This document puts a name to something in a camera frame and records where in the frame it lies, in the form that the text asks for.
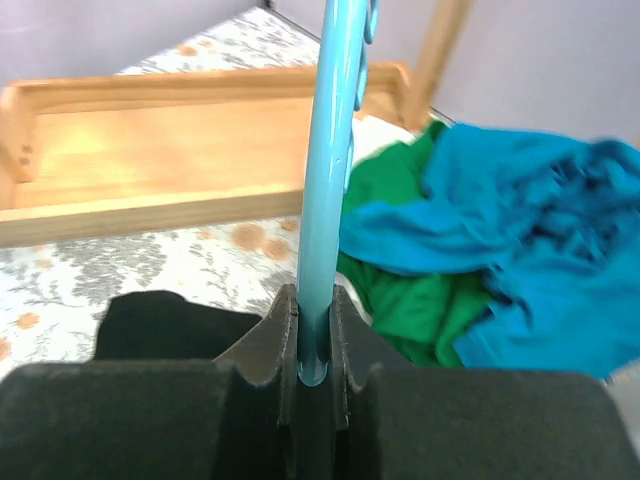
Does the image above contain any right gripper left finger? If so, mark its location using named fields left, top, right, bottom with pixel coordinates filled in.
left=1, top=285, right=298, bottom=479

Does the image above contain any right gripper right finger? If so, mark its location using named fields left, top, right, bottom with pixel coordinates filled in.
left=330, top=287, right=639, bottom=479

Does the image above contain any bright green t shirt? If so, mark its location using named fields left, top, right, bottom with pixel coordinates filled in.
left=337, top=120, right=491, bottom=368

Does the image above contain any black t shirt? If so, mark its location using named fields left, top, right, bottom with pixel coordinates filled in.
left=93, top=290, right=262, bottom=360

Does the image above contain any teal t shirt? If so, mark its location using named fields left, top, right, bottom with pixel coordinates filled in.
left=339, top=124, right=639, bottom=379

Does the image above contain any teal plastic hanger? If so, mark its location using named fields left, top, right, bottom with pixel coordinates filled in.
left=296, top=0, right=379, bottom=387

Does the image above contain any white t shirt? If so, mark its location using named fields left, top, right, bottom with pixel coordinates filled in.
left=352, top=116, right=417, bottom=168

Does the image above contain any wooden clothes rack left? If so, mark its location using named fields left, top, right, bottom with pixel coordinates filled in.
left=0, top=0, right=476, bottom=249

